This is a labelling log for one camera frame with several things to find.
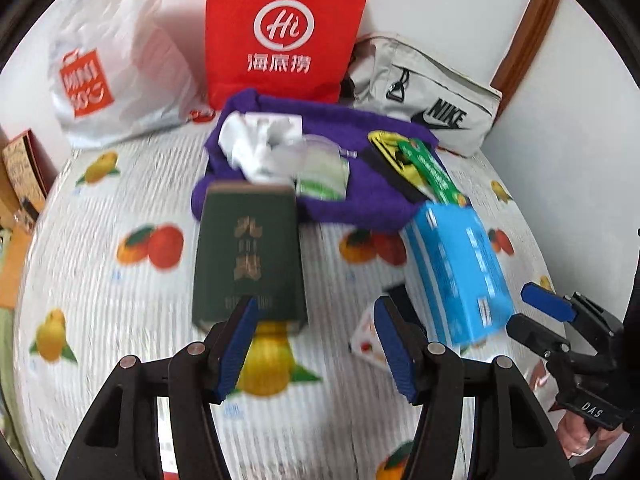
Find wooden door frame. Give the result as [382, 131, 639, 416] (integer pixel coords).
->
[490, 0, 563, 107]

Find orange paper bag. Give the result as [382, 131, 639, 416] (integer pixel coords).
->
[0, 224, 37, 311]

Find grey sling bag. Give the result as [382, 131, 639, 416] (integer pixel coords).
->
[340, 34, 503, 158]

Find small white fruit-printed packet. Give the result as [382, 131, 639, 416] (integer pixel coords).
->
[348, 285, 416, 367]

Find white cloth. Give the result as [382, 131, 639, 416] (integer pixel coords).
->
[217, 112, 311, 186]

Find person's right hand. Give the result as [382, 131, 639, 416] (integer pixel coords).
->
[555, 402, 601, 459]

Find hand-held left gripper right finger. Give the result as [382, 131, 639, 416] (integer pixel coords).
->
[374, 295, 576, 480]

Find dark green box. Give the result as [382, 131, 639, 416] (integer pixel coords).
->
[191, 182, 307, 337]

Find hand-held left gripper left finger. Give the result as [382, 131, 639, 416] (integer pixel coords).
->
[55, 295, 261, 480]

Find green white tissue packet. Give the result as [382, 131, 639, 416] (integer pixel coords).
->
[294, 135, 351, 202]

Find brown cardboard box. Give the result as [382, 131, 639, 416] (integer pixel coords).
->
[0, 129, 58, 227]

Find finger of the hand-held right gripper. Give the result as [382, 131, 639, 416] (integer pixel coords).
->
[520, 282, 578, 322]
[506, 312, 572, 359]

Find white plastic shopping bag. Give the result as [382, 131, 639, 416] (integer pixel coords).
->
[47, 0, 217, 149]

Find purple knitted cloth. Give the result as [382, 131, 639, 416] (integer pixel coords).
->
[190, 88, 441, 234]

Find light green cloth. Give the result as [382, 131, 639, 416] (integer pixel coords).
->
[0, 309, 42, 480]

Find fruit-printed bed sheet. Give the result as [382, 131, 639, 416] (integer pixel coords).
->
[12, 110, 596, 480]

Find red shopping bag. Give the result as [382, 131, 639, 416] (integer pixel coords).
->
[205, 0, 375, 110]

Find blue box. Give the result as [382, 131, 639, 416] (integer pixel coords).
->
[402, 201, 515, 347]

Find yellow black pouch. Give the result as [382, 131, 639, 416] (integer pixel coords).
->
[367, 130, 437, 206]

